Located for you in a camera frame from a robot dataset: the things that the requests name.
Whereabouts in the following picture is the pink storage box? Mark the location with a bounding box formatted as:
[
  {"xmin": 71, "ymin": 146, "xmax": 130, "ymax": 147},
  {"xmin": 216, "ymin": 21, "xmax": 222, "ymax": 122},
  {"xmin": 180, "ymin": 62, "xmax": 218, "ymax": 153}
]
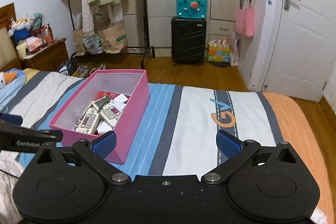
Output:
[{"xmin": 49, "ymin": 69, "xmax": 149, "ymax": 164}]

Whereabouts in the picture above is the white shoe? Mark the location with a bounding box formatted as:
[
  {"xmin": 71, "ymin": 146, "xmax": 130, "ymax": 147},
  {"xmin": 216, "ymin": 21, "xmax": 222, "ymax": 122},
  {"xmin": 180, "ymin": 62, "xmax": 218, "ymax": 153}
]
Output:
[
  {"xmin": 90, "ymin": 64, "xmax": 106, "ymax": 75},
  {"xmin": 78, "ymin": 65, "xmax": 89, "ymax": 78}
]

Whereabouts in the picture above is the wooden headboard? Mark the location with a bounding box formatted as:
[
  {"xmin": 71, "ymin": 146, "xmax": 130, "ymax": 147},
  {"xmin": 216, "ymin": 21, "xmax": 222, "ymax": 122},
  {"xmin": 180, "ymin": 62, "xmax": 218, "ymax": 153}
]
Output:
[{"xmin": 0, "ymin": 3, "xmax": 22, "ymax": 71}]

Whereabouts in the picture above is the beige remote control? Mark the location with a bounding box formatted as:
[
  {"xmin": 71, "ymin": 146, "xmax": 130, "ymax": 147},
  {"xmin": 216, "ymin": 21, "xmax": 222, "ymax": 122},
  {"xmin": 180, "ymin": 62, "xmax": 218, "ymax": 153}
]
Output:
[{"xmin": 76, "ymin": 107, "xmax": 100, "ymax": 135}]

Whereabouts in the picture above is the white charger cube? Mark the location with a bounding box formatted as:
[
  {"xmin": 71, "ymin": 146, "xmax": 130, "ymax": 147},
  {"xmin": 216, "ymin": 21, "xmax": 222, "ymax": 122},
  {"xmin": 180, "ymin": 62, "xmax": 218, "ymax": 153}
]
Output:
[{"xmin": 113, "ymin": 94, "xmax": 129, "ymax": 103}]

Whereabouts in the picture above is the white door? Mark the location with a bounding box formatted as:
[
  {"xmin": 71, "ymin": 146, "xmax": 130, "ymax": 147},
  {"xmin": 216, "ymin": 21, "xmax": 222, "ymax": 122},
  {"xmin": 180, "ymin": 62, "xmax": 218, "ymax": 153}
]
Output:
[{"xmin": 264, "ymin": 0, "xmax": 335, "ymax": 102}]

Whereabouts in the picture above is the duck plush toy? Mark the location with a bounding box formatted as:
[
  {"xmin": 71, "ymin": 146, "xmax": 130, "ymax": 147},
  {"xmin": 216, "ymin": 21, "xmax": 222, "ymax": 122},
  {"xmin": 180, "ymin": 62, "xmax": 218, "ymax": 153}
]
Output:
[{"xmin": 1, "ymin": 68, "xmax": 26, "ymax": 113}]

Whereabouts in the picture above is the white rectangular adapter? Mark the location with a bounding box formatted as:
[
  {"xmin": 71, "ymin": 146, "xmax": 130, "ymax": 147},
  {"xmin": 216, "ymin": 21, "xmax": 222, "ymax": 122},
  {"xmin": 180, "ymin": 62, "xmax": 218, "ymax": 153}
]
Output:
[{"xmin": 96, "ymin": 121, "xmax": 113, "ymax": 135}]

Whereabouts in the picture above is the black bag on floor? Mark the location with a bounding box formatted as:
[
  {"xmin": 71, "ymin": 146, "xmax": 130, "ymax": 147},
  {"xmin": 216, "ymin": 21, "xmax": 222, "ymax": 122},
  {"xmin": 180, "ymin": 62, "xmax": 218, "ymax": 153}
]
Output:
[{"xmin": 57, "ymin": 60, "xmax": 78, "ymax": 76}]

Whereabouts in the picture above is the small brown paper bag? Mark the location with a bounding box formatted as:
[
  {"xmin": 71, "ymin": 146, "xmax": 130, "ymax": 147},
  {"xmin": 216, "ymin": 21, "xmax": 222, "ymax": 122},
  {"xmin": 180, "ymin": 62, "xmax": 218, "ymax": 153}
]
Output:
[{"xmin": 73, "ymin": 29, "xmax": 87, "ymax": 56}]

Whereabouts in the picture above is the white remote control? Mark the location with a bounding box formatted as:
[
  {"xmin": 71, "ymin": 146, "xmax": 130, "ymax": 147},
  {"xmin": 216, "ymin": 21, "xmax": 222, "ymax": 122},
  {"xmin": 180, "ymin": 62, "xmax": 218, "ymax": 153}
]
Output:
[{"xmin": 92, "ymin": 96, "xmax": 111, "ymax": 113}]

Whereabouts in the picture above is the teal felt handbag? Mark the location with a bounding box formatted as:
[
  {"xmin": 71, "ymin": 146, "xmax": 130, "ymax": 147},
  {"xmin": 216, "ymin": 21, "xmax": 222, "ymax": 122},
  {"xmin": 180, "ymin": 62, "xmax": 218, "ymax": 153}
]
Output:
[{"xmin": 176, "ymin": 0, "xmax": 208, "ymax": 19}]

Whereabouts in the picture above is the beige remote purple button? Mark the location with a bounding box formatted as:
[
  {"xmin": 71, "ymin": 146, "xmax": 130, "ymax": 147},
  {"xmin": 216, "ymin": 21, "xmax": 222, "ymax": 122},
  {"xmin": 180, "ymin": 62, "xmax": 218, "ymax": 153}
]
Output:
[{"xmin": 100, "ymin": 102, "xmax": 122, "ymax": 127}]

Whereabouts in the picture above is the white fluffy blanket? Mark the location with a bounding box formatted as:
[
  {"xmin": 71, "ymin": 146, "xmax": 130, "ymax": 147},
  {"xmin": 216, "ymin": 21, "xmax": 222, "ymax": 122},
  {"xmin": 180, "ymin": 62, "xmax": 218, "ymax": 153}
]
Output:
[{"xmin": 0, "ymin": 155, "xmax": 24, "ymax": 223}]

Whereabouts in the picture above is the wooden nightstand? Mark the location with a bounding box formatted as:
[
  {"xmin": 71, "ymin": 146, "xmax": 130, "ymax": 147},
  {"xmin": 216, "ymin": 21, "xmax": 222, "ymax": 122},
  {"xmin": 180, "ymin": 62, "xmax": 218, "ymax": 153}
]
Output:
[{"xmin": 21, "ymin": 38, "xmax": 69, "ymax": 72}]

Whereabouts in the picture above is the white plastic bag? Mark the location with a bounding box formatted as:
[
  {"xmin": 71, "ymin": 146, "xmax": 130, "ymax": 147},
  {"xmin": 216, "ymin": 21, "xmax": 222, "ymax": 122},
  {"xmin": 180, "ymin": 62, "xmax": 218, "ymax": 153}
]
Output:
[{"xmin": 83, "ymin": 34, "xmax": 104, "ymax": 55}]

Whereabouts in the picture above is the black clothes rack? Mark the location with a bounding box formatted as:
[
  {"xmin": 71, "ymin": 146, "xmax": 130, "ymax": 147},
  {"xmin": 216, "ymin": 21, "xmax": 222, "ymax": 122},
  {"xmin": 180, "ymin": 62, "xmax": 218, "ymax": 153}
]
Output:
[{"xmin": 63, "ymin": 0, "xmax": 156, "ymax": 70}]

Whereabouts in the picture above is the colourful gift bag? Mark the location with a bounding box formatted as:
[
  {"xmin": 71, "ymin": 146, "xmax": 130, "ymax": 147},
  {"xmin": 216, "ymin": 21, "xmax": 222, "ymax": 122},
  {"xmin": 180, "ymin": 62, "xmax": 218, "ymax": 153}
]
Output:
[{"xmin": 207, "ymin": 38, "xmax": 230, "ymax": 63}]

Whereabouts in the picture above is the pink paper bag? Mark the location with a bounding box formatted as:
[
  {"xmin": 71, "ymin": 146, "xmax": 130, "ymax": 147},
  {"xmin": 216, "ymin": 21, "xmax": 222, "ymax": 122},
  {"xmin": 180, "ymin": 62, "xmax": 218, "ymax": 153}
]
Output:
[{"xmin": 235, "ymin": 0, "xmax": 255, "ymax": 38}]

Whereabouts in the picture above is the tissue box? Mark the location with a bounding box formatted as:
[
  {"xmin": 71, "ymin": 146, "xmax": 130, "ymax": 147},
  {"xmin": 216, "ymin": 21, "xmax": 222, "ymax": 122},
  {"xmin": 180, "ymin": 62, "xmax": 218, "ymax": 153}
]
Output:
[{"xmin": 26, "ymin": 36, "xmax": 43, "ymax": 52}]

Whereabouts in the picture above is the black suitcase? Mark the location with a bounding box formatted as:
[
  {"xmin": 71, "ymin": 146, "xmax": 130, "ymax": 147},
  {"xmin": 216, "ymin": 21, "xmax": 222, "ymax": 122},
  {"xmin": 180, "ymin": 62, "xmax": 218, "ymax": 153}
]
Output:
[{"xmin": 171, "ymin": 16, "xmax": 207, "ymax": 66}]

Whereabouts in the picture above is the red glasses-print paper bag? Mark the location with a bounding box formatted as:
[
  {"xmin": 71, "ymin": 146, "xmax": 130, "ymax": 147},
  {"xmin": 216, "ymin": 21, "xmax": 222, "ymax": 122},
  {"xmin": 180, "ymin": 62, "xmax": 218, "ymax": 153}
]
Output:
[{"xmin": 95, "ymin": 91, "xmax": 130, "ymax": 103}]

